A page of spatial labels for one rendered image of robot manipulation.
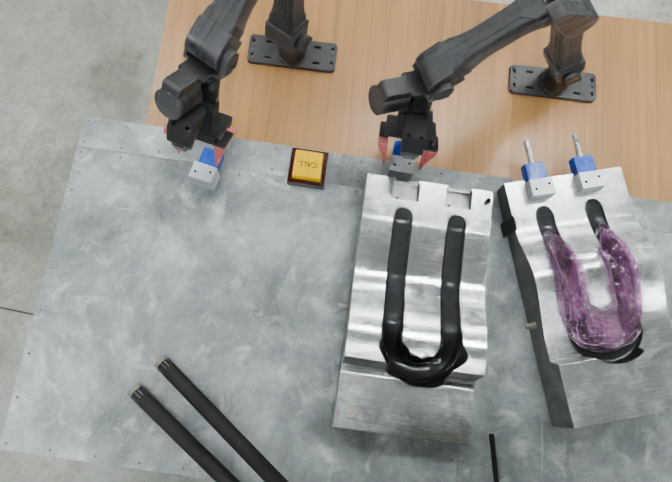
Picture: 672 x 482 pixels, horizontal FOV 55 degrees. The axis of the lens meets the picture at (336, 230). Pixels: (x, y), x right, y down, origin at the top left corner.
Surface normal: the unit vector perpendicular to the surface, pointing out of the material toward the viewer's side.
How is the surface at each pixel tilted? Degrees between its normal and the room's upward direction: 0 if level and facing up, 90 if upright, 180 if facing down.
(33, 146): 0
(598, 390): 0
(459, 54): 36
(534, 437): 0
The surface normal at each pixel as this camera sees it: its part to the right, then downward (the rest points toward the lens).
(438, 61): -0.51, -0.02
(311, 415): 0.05, -0.25
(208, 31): -0.17, 0.06
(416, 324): 0.10, -0.61
